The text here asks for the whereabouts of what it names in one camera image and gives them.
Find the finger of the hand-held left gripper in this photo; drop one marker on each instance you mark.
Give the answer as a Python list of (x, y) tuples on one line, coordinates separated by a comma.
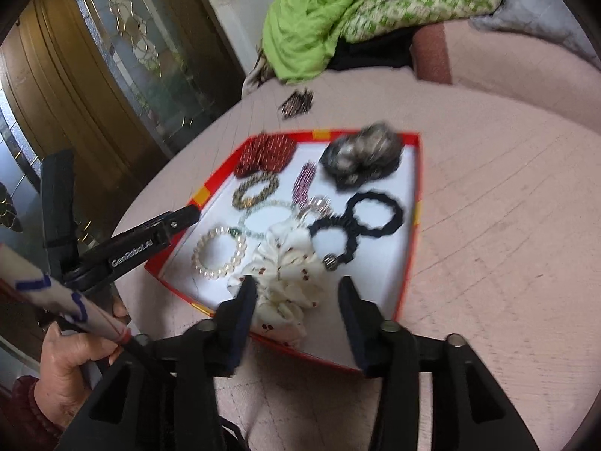
[(181, 218)]

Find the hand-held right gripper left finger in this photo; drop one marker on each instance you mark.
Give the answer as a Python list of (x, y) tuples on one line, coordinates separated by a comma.
[(245, 312)]

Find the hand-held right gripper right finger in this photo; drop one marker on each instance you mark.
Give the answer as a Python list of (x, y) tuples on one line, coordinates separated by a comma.
[(353, 324)]

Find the white tray red border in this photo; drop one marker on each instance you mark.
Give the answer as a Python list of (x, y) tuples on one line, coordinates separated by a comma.
[(375, 286)]

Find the white dotted scrunchie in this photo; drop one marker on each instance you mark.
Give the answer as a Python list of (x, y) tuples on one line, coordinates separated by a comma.
[(286, 277)]

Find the leopard print scrunchie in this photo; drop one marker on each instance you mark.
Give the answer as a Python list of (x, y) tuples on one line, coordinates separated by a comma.
[(244, 195)]

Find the black scrunchie with charm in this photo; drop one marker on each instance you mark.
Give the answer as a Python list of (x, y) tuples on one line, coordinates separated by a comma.
[(331, 237)]

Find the plain black scrunchie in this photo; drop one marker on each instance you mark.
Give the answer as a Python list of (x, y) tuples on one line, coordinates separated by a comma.
[(396, 213)]

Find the metallic rhinestone hair clip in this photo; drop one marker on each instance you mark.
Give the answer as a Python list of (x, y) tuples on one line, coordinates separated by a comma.
[(320, 204)]

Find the dark beaded hair clip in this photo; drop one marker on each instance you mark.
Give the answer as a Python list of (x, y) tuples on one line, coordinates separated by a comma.
[(305, 183)]

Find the person's left forearm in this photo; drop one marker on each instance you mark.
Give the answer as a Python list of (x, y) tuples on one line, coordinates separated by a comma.
[(21, 413)]

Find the person's left hand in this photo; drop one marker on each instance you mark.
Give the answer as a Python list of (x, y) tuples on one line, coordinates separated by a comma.
[(70, 376)]

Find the white wrapped stick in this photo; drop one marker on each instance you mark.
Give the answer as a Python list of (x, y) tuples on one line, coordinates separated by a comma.
[(47, 286)]

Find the red sequined scrunchie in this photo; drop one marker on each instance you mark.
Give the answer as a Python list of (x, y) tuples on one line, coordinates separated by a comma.
[(265, 152)]

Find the wooden door with glass panel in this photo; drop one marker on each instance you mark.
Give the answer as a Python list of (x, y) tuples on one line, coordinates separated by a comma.
[(117, 80)]

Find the brown patterned cloth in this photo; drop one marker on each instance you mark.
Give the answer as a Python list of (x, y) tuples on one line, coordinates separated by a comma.
[(256, 73)]

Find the brown beaded hair clip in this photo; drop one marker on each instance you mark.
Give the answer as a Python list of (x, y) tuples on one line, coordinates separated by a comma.
[(296, 101)]

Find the grey brown fluffy scrunchie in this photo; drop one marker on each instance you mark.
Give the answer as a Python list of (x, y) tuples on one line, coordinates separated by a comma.
[(364, 157)]

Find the green blanket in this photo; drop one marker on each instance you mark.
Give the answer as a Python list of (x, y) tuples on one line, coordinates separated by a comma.
[(305, 23)]

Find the black cloth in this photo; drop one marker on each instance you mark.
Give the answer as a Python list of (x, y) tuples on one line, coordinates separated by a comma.
[(371, 51)]

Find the pink bolster pillow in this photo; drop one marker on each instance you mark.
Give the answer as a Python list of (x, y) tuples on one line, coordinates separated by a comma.
[(507, 65)]

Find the green white patterned quilt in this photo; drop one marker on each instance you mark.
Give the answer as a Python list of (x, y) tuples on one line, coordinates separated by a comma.
[(422, 9)]

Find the grey quilt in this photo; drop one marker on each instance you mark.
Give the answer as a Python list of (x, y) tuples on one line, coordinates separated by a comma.
[(535, 14)]

